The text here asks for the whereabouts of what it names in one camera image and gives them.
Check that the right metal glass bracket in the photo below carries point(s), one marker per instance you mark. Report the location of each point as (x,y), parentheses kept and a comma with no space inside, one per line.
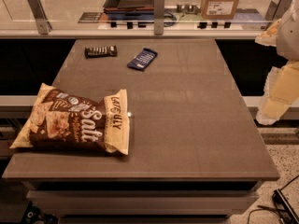
(277,8)

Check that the black snack bar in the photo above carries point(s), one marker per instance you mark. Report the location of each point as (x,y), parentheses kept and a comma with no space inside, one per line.
(99,52)

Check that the brown chip bag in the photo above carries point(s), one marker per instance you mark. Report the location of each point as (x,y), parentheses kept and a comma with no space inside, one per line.
(62,120)

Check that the black device on floor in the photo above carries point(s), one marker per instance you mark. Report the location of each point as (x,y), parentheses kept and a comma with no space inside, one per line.
(285,210)

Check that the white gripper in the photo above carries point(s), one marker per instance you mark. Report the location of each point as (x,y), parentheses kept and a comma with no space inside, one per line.
(289,36)

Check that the metal glass bracket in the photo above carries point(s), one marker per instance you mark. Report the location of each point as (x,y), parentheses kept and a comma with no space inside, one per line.
(42,23)
(158,17)
(277,8)

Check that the blue rxbar blueberry bar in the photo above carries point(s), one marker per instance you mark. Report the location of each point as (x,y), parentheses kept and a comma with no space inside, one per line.
(143,59)

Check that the middle metal glass bracket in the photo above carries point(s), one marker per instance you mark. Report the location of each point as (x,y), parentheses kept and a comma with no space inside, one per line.
(158,17)

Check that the left metal glass bracket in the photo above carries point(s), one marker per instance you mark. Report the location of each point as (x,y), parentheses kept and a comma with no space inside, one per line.
(42,23)

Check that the cardboard box with label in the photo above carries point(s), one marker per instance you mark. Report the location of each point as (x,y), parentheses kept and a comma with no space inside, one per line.
(218,9)

